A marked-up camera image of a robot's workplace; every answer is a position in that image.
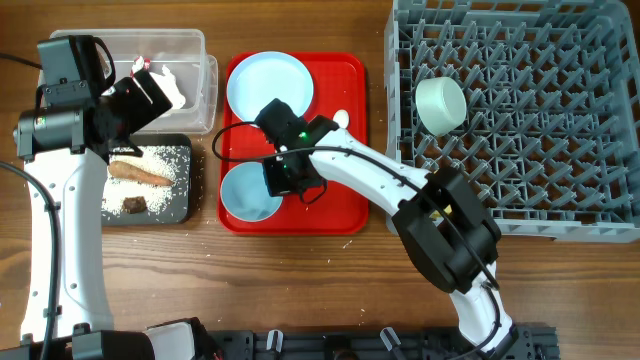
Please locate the red snack wrapper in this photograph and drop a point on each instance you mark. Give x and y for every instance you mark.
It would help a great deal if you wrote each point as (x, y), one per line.
(140, 63)

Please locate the brown carrot-like food piece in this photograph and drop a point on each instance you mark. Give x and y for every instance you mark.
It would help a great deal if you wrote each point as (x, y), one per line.
(126, 171)

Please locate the black tray bin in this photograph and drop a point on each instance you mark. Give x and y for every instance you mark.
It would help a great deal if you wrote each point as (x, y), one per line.
(156, 139)

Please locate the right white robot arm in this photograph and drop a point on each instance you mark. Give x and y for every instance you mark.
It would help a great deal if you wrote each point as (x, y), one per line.
(449, 236)

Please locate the yellow plastic cup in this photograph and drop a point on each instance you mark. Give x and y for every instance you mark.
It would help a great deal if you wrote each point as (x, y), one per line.
(439, 214)

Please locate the white napkin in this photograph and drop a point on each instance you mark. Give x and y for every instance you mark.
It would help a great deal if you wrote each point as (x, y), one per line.
(167, 81)

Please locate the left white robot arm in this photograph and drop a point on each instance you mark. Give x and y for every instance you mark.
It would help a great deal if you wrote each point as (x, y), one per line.
(82, 109)

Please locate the white rice pile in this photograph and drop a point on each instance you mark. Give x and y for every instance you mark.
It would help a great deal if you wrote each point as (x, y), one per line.
(164, 203)

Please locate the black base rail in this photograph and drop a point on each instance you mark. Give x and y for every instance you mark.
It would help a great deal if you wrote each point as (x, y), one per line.
(523, 343)

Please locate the green bowl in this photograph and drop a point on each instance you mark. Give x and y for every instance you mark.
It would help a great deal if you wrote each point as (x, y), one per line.
(441, 105)

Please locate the red serving tray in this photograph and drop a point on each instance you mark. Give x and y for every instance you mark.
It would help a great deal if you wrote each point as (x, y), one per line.
(339, 83)

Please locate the white plastic spoon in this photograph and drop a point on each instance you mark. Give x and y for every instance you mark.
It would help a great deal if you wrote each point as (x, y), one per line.
(341, 117)

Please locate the small light blue bowl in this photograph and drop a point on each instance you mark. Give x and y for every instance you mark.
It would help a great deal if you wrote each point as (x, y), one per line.
(245, 195)

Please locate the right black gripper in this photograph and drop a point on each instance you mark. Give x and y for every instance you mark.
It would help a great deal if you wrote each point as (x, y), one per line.
(276, 185)

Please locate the brown food scrap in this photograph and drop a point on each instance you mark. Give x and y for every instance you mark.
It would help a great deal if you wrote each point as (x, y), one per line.
(134, 205)

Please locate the large light blue plate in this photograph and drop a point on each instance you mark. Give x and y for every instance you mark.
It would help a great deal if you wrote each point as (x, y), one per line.
(265, 76)

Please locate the grey dishwasher rack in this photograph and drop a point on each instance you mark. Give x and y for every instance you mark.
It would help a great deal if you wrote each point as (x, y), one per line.
(550, 142)

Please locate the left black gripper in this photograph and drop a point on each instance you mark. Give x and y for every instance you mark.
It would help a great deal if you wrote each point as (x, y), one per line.
(143, 111)

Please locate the clear plastic bin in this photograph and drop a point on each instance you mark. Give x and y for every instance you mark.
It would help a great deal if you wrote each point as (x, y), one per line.
(183, 53)

